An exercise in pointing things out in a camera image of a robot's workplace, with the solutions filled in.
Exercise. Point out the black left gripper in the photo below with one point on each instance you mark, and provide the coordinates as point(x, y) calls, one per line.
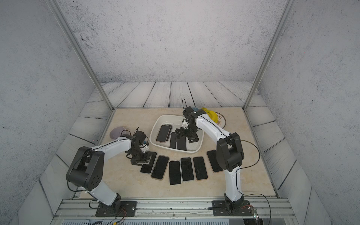
point(136, 162)

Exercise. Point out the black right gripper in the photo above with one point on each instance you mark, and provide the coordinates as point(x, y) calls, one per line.
point(193, 138)

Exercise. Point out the black phone lilac case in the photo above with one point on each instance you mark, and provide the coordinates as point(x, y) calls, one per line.
point(147, 168)

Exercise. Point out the black phone dark case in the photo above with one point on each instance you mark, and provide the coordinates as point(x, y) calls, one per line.
point(181, 143)

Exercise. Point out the cracked phone pink case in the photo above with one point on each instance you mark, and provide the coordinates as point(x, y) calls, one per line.
point(160, 167)

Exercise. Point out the black phone pink case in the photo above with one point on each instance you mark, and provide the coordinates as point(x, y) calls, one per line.
point(200, 168)
point(213, 161)

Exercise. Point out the black phone cream case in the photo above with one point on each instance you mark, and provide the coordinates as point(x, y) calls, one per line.
point(175, 177)

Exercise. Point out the black phone green case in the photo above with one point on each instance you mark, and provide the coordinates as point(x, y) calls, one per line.
point(187, 169)

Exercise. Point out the black phone pink edge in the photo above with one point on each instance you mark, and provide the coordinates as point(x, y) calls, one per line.
point(173, 141)

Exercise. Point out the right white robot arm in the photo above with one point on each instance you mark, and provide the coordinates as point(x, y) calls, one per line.
point(229, 151)

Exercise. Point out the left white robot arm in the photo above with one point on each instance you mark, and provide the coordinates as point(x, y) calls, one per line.
point(86, 169)

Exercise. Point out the yellow banana toy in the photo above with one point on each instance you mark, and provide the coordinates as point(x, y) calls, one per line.
point(213, 115)

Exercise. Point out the round patterned plate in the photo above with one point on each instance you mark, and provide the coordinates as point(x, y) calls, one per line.
point(221, 121)

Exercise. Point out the lilac ceramic bowl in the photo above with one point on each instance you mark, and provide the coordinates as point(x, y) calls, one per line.
point(117, 132)

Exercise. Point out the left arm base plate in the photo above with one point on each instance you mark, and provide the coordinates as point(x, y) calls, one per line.
point(117, 209)

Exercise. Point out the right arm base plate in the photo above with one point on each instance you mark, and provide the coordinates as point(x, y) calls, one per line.
point(240, 208)

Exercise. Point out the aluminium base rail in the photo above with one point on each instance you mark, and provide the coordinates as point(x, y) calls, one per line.
point(178, 211)

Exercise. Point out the right aluminium frame post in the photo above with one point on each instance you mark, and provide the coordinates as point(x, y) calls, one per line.
point(270, 51)

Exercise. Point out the aluminium frame post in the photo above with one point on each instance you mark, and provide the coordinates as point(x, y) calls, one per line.
point(60, 18)
point(270, 51)

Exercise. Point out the left aluminium frame post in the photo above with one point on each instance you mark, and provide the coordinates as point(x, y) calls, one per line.
point(60, 18)

